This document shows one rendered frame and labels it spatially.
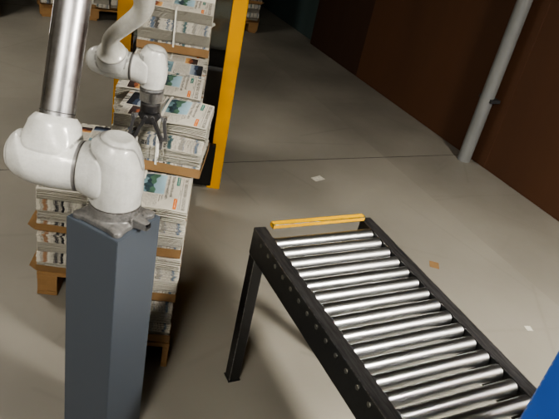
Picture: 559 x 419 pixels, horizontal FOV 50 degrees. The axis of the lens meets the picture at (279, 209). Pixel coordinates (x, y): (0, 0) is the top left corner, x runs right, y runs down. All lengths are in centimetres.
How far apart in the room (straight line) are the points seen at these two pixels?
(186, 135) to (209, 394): 112
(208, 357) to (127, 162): 137
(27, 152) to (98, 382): 85
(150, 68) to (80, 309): 88
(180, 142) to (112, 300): 80
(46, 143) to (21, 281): 155
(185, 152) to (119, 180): 75
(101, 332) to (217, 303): 122
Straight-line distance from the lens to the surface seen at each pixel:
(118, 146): 174
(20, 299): 316
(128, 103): 256
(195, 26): 323
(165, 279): 249
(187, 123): 244
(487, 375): 203
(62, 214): 289
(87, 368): 222
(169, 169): 251
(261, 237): 227
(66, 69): 182
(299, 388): 284
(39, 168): 182
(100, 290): 195
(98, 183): 177
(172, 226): 233
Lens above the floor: 203
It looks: 30 degrees down
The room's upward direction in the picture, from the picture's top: 13 degrees clockwise
